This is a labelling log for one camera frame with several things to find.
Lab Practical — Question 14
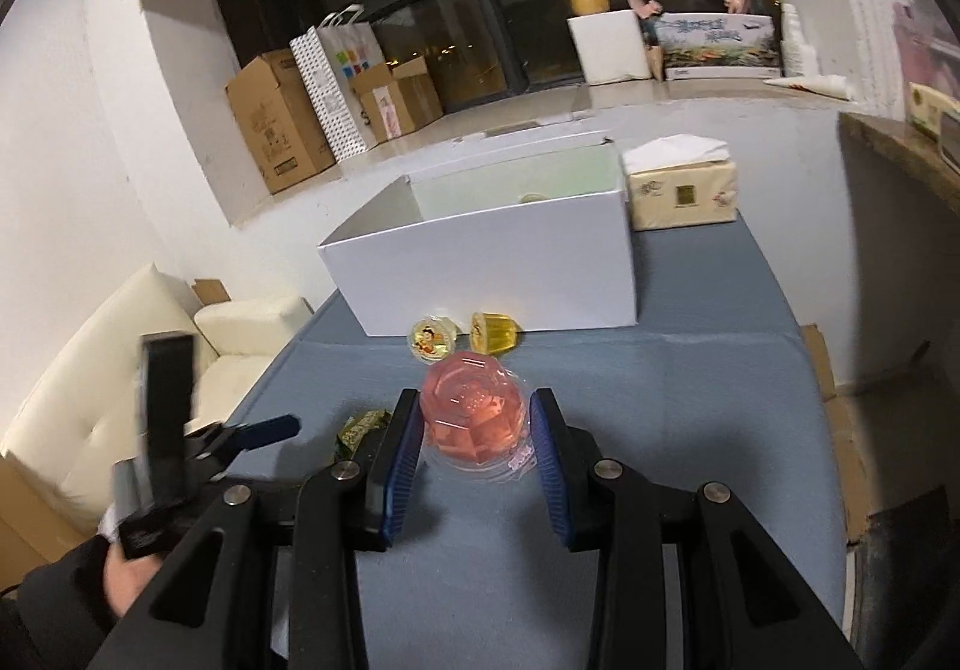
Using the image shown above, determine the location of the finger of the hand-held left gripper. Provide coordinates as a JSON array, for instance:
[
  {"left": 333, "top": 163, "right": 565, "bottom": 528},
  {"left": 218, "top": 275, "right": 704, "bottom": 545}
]
[{"left": 216, "top": 413, "right": 302, "bottom": 455}]

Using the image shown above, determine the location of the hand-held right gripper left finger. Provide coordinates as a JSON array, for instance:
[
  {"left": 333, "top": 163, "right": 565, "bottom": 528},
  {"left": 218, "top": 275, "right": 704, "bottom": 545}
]
[{"left": 86, "top": 386, "right": 422, "bottom": 670}]

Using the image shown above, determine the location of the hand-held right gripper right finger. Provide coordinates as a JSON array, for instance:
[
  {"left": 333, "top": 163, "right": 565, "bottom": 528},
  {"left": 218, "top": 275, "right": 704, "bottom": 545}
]
[{"left": 529, "top": 386, "right": 863, "bottom": 670}]

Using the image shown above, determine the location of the gold triangular snack packet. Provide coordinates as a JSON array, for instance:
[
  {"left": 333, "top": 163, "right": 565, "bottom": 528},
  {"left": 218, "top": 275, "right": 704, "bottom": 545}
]
[{"left": 334, "top": 407, "right": 391, "bottom": 462}]

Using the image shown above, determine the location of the pink jelly cup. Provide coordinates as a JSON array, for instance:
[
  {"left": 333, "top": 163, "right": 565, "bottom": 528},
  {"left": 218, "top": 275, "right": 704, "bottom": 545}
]
[{"left": 416, "top": 351, "right": 537, "bottom": 483}]

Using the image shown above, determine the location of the white cardboard box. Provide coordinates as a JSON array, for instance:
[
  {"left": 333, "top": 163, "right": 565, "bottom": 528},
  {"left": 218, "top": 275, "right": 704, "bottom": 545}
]
[{"left": 316, "top": 131, "right": 640, "bottom": 337}]

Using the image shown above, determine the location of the person's left hand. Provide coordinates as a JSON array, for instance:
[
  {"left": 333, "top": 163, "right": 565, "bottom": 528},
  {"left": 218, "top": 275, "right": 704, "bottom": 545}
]
[{"left": 101, "top": 505, "right": 162, "bottom": 620}]

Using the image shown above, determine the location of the cream leather sofa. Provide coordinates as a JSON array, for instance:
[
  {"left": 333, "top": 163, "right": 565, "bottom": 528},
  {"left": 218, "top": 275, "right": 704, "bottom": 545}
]
[{"left": 0, "top": 263, "right": 314, "bottom": 528}]

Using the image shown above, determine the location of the cartoon lid jelly cup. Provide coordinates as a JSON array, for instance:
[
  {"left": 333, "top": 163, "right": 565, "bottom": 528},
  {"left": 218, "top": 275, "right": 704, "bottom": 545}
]
[{"left": 407, "top": 314, "right": 460, "bottom": 365}]

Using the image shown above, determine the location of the deep yellow jelly cup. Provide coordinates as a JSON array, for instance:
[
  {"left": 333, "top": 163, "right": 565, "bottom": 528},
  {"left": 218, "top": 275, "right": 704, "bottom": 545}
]
[{"left": 469, "top": 310, "right": 524, "bottom": 356}]

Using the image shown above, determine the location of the brown cardboard carton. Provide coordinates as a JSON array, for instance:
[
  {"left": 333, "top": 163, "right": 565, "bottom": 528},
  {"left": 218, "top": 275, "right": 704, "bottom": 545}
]
[{"left": 0, "top": 456, "right": 83, "bottom": 577}]

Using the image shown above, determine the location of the blue table cloth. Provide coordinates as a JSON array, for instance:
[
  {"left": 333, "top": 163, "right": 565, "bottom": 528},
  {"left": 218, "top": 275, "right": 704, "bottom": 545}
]
[{"left": 247, "top": 209, "right": 856, "bottom": 670}]

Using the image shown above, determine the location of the flat cardboard sheet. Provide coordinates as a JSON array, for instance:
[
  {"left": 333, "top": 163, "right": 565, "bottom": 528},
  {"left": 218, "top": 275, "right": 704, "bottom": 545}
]
[{"left": 799, "top": 321, "right": 875, "bottom": 543}]

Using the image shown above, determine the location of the large brown cardboard box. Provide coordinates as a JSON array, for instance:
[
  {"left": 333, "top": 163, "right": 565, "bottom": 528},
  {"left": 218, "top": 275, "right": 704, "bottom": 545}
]
[{"left": 225, "top": 47, "right": 336, "bottom": 195}]

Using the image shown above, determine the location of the beige tissue pack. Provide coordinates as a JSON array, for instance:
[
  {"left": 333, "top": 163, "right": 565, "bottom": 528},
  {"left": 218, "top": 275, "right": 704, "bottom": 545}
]
[{"left": 621, "top": 134, "right": 740, "bottom": 232}]

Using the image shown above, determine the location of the dotted white paper bag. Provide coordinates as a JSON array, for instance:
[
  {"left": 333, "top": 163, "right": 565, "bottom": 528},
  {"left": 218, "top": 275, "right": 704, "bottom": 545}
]
[{"left": 290, "top": 6, "right": 391, "bottom": 163}]

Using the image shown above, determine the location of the small open cardboard box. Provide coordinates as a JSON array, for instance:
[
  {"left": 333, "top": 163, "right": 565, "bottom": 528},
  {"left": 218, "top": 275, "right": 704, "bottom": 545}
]
[{"left": 351, "top": 56, "right": 445, "bottom": 144}]

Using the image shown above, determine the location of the dark cloth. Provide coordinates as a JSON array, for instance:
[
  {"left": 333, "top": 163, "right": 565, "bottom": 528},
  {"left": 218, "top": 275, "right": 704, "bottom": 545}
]
[{"left": 847, "top": 482, "right": 960, "bottom": 670}]

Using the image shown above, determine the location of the white foam box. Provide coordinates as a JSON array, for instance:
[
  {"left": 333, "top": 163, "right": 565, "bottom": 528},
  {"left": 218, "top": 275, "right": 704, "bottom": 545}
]
[{"left": 566, "top": 10, "right": 652, "bottom": 88}]

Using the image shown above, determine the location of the long landscape printed box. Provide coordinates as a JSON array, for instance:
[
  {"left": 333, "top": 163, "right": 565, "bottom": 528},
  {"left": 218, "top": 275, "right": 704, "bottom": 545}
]
[{"left": 652, "top": 12, "right": 782, "bottom": 80}]

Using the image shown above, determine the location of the white paper cone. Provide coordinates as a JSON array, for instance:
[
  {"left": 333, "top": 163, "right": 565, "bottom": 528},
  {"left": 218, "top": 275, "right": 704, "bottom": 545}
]
[{"left": 763, "top": 72, "right": 856, "bottom": 103}]

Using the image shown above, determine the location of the brown stone counter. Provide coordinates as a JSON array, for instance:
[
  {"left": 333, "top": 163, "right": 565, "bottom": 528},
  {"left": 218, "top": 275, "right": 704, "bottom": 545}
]
[{"left": 838, "top": 111, "right": 960, "bottom": 191}]

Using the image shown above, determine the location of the white rounded device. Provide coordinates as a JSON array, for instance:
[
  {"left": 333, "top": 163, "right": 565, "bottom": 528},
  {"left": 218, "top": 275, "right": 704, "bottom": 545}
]
[{"left": 937, "top": 111, "right": 960, "bottom": 172}]

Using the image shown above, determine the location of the yellow tissue box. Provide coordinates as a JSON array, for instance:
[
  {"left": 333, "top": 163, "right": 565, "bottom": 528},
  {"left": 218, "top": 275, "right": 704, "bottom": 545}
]
[{"left": 907, "top": 81, "right": 960, "bottom": 142}]

